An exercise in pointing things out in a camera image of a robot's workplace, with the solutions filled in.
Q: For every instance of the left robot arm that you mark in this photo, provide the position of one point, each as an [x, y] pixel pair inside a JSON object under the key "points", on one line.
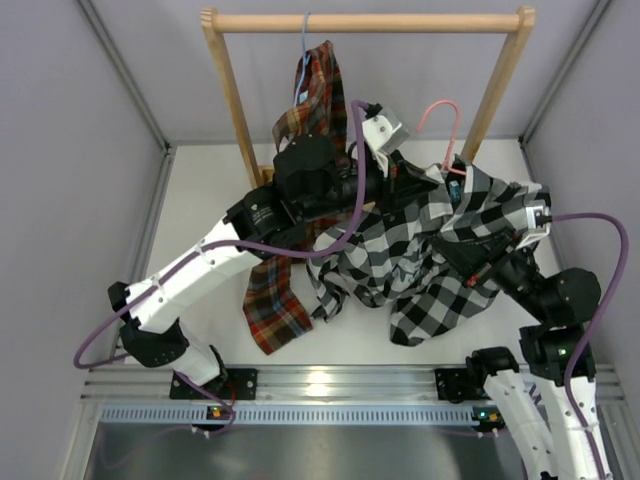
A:
{"points": [[270, 220]]}

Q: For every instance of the brown red plaid shirt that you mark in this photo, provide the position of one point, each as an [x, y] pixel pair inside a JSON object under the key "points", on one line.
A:
{"points": [[274, 314]]}

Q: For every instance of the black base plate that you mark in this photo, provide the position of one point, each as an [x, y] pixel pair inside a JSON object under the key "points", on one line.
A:
{"points": [[457, 385], [215, 384]]}

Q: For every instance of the black white checkered shirt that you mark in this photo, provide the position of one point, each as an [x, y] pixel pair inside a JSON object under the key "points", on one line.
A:
{"points": [[391, 260]]}

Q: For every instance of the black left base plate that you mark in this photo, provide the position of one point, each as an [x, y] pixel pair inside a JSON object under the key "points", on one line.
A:
{"points": [[215, 384]]}

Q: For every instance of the pink wire hanger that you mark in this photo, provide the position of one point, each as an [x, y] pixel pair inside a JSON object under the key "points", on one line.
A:
{"points": [[447, 163]]}

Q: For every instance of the aluminium mounting rail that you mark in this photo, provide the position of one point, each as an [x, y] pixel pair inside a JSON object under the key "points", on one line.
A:
{"points": [[284, 384]]}

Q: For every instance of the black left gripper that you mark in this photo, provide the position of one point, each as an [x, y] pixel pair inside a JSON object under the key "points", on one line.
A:
{"points": [[403, 182]]}

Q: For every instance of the grey slotted cable duct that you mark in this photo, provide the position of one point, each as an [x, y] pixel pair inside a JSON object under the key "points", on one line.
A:
{"points": [[358, 415]]}

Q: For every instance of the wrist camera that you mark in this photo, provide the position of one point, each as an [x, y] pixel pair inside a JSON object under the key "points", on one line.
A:
{"points": [[383, 133], [533, 224]]}

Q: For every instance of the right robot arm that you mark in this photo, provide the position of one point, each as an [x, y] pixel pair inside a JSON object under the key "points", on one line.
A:
{"points": [[561, 438]]}

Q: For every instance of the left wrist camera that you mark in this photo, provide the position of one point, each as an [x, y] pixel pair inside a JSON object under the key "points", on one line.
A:
{"points": [[383, 133]]}

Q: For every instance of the blue wire hanger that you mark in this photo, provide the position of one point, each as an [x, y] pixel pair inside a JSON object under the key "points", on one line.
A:
{"points": [[304, 59]]}

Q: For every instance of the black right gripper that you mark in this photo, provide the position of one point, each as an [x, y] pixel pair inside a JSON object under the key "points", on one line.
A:
{"points": [[479, 257]]}

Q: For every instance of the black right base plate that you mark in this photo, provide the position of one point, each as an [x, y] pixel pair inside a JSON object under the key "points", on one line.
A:
{"points": [[457, 385]]}

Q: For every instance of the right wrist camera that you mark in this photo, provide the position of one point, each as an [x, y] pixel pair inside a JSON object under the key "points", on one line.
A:
{"points": [[533, 224]]}

